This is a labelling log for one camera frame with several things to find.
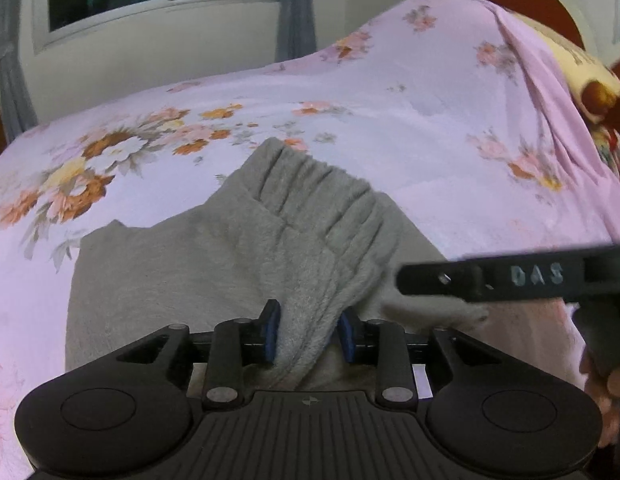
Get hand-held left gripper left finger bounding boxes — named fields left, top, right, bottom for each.
left=117, top=300, right=282, bottom=409

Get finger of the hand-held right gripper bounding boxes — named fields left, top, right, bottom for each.
left=396, top=255, right=486, bottom=304

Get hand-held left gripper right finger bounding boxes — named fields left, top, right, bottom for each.
left=337, top=309, right=496, bottom=409

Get grey pants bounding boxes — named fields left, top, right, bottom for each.
left=65, top=136, right=491, bottom=397

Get person's right hand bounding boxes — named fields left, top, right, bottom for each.
left=579, top=351, right=620, bottom=449

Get floral patterned pillow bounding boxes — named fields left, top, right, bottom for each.
left=592, top=122, right=620, bottom=187

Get pink floral bedsheet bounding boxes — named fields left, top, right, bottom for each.
left=0, top=0, right=620, bottom=480

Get yellow printed pillow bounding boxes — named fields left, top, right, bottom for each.
left=510, top=10, right=620, bottom=124

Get brown wooden headboard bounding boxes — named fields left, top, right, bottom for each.
left=480, top=0, right=620, bottom=128

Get grey curtain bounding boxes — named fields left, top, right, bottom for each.
left=0, top=0, right=39, bottom=144
left=274, top=0, right=319, bottom=64

